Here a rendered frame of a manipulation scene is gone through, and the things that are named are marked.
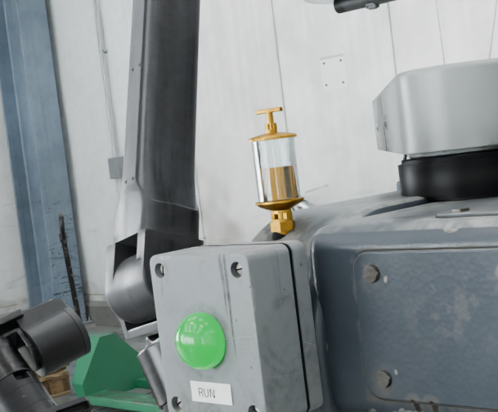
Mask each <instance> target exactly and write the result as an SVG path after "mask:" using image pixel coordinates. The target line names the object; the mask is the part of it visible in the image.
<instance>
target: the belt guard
mask: <svg viewBox="0 0 498 412"><path fill-rule="evenodd" d="M372 105H373V113H374V121H375V134H376V141H377V148H378V150H383V151H387V152H392V153H396V154H400V155H409V157H410V158H420V157H430V156H439V155H453V154H461V153H469V152H475V151H482V150H494V149H498V58H492V59H484V60H471V61H464V62H457V63H451V64H445V65H435V66H430V67H425V68H421V69H413V70H409V71H406V72H402V73H399V74H397V75H396V76H395V77H394V78H393V79H392V80H391V82H390V83H389V84H388V85H387V86H386V87H385V88H384V89H383V91H382V92H381V93H380V94H379V95H378V96H377V97H376V98H375V99H374V100H373V101H372Z"/></svg>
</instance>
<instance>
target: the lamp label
mask: <svg viewBox="0 0 498 412"><path fill-rule="evenodd" d="M191 394H192V400H193V401H201V402H208V403H214V404H222V405H232V399H231V386H230V384H223V383H207V382H199V381H191Z"/></svg>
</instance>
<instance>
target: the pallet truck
mask: <svg viewBox="0 0 498 412"><path fill-rule="evenodd" d="M64 219H65V214H64V213H63V212H60V213H59V225H60V233H59V237H60V242H61V244H62V248H63V254H64V258H65V266H66V270H67V275H68V279H69V284H70V292H71V297H72V301H73V305H74V311H75V312H76V313H77V315H78V316H79V318H80V319H81V321H83V320H82V317H81V314H80V309H79V301H78V297H77V293H76V288H75V283H74V276H73V272H72V267H71V262H70V255H69V250H68V246H67V241H68V240H67V236H66V232H65V222H64ZM89 338H90V341H91V347H92V348H91V351H90V352H89V353H88V354H86V355H85V356H82V357H80V358H78V359H77V360H76V361H77V363H76V367H75V371H74V378H73V382H72V384H73V386H74V390H75V391H76V393H77V395H78V397H79V398H80V397H82V396H86V397H87V398H88V400H89V401H90V402H91V403H92V405H99V406H105V407H111V408H117V409H123V410H135V411H141V412H161V410H160V409H159V407H158V406H157V403H156V401H155V398H154V396H153V395H151V394H144V393H137V392H127V391H129V390H132V389H134V388H144V389H150V386H149V384H148V382H147V380H146V376H145V375H144V372H143V370H142V368H141V365H140V362H139V360H138V359H137V355H138V354H139V353H138V352H137V351H136V350H134V349H133V348H132V347H130V346H129V345H128V344H127V343H126V342H125V341H124V340H122V339H121V338H120V337H119V336H117V335H116V334H115V333H100V332H95V333H92V334H89Z"/></svg>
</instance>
